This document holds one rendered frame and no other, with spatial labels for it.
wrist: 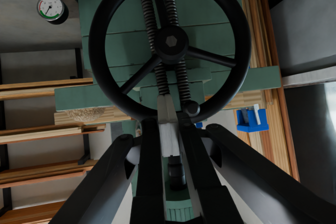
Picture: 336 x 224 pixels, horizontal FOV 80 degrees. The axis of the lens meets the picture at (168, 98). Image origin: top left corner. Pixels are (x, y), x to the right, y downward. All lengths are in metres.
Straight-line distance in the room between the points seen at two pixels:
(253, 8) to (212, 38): 1.52
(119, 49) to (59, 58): 2.66
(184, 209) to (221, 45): 0.49
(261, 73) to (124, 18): 0.39
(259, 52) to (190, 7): 1.44
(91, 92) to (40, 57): 2.74
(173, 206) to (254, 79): 0.43
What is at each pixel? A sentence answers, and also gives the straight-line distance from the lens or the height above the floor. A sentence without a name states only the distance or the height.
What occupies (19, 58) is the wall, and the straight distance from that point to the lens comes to 3.38.
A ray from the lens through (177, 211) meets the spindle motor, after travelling 0.69.
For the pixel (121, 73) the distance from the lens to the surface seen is 0.55.
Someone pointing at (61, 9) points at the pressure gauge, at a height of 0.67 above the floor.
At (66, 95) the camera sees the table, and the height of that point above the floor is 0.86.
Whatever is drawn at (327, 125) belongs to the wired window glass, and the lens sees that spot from 2.05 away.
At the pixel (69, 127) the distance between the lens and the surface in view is 2.57.
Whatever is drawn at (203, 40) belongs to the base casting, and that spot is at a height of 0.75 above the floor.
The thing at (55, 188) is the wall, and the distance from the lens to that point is 3.30.
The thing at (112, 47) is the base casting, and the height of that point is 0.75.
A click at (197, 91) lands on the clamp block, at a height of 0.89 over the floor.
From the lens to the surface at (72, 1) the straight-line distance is 0.63.
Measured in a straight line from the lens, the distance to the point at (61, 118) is 0.77.
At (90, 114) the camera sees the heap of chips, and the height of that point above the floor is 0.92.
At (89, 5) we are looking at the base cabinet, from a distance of 0.62.
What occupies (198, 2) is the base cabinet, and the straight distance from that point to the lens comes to 0.61.
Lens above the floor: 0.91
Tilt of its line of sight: 2 degrees down
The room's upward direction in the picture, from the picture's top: 174 degrees clockwise
